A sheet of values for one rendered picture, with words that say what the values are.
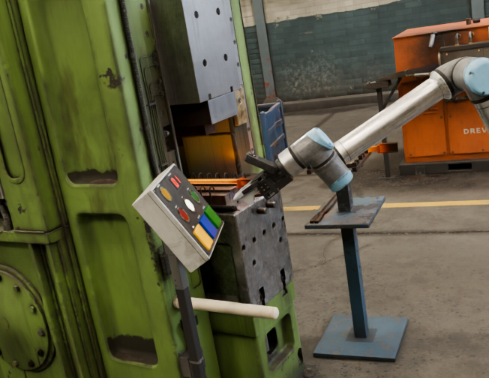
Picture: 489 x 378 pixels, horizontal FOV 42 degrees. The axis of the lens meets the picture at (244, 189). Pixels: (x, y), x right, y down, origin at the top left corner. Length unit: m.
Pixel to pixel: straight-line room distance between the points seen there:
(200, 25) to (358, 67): 7.80
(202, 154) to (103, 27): 0.92
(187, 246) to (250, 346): 0.91
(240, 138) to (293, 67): 7.59
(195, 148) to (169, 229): 1.10
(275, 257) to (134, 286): 0.62
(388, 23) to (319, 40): 1.09
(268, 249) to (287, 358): 0.54
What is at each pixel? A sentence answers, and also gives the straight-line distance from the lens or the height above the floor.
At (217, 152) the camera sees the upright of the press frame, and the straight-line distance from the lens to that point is 2.96.
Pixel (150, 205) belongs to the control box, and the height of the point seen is 1.15.
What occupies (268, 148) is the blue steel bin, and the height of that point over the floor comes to 0.35.
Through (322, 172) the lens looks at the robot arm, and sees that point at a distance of 2.12.
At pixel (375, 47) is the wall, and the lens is 10.13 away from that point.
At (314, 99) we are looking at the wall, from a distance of 10.45.
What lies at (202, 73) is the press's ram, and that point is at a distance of 2.48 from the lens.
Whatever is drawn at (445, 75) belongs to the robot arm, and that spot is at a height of 1.35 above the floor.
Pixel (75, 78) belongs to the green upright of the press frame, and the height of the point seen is 1.53.
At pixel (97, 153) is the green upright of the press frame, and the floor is 1.23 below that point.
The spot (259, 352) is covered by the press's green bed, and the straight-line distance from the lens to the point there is 2.79.
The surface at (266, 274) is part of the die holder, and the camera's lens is 2.76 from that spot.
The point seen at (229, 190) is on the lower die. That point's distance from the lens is 2.60.
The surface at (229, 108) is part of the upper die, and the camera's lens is 2.62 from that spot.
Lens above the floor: 1.66
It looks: 15 degrees down
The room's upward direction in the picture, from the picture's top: 10 degrees counter-clockwise
